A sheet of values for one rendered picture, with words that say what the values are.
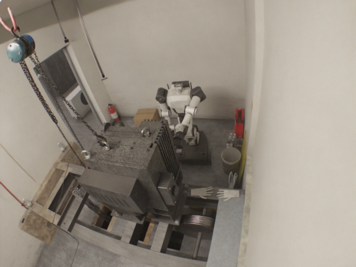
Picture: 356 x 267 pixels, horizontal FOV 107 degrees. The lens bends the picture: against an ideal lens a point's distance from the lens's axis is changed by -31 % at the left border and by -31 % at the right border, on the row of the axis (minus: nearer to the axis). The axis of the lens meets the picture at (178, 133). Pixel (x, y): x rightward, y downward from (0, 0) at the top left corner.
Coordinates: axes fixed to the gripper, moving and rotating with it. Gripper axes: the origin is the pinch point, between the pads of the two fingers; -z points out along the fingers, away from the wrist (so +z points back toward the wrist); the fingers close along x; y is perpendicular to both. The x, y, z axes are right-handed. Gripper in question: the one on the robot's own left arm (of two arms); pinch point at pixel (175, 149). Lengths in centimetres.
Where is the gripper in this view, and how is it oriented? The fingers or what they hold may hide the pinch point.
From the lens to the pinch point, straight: 162.0
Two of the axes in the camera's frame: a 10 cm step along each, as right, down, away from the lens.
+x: 9.5, 0.5, -2.9
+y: 1.7, 7.1, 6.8
